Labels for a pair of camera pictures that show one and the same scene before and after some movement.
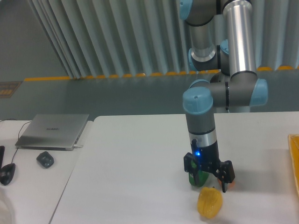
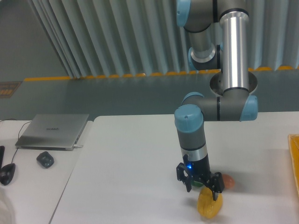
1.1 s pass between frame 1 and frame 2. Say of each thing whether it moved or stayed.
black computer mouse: stayed
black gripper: moved
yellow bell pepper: stayed
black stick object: stayed
